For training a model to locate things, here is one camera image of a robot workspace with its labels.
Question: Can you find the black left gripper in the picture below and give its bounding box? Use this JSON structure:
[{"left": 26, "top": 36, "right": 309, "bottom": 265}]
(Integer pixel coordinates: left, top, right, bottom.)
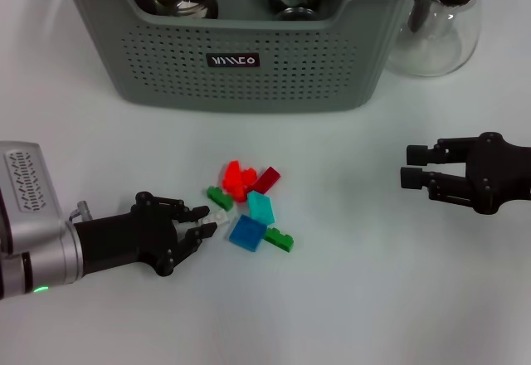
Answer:
[{"left": 73, "top": 192, "right": 220, "bottom": 279}]

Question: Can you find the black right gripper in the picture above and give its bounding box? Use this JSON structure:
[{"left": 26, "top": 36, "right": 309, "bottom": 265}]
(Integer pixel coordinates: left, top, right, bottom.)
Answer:
[{"left": 400, "top": 130, "right": 531, "bottom": 217}]

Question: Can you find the white two-stud building plate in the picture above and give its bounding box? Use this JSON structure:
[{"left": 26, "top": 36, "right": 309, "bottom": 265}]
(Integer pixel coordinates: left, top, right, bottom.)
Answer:
[{"left": 202, "top": 209, "right": 231, "bottom": 228}]

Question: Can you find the green building brick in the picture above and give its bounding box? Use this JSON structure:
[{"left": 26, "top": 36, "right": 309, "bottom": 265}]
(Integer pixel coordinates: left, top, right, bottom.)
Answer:
[
  {"left": 206, "top": 185, "right": 236, "bottom": 212},
  {"left": 264, "top": 227, "right": 295, "bottom": 254}
]

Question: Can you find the grey-green perforated storage bin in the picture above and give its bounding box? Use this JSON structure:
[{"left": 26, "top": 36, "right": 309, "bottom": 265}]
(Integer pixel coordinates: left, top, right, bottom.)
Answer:
[{"left": 57, "top": 0, "right": 432, "bottom": 114}]

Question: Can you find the blue square building plate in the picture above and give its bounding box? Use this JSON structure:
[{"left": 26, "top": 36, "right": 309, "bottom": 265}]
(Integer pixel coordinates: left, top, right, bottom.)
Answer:
[{"left": 227, "top": 214, "right": 267, "bottom": 253}]

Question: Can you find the bright red building brick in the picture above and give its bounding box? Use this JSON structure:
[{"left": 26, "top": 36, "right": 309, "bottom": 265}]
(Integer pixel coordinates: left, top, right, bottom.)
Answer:
[{"left": 221, "top": 160, "right": 258, "bottom": 204}]

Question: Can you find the teal building brick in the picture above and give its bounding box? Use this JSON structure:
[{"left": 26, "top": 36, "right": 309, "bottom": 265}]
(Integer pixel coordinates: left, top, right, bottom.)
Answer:
[{"left": 246, "top": 190, "right": 276, "bottom": 225}]

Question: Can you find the dark red building brick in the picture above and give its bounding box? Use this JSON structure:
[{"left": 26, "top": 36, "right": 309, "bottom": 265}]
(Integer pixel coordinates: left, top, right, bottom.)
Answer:
[{"left": 251, "top": 166, "right": 282, "bottom": 195}]

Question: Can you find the glass carafe black lid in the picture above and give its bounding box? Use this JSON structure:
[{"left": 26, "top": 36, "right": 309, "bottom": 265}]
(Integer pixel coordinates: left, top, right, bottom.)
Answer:
[{"left": 385, "top": 0, "right": 490, "bottom": 78}]

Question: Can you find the silver left gripper cable connector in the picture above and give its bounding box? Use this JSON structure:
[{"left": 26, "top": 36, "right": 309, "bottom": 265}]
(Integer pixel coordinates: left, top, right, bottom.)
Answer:
[{"left": 68, "top": 201, "right": 93, "bottom": 224}]

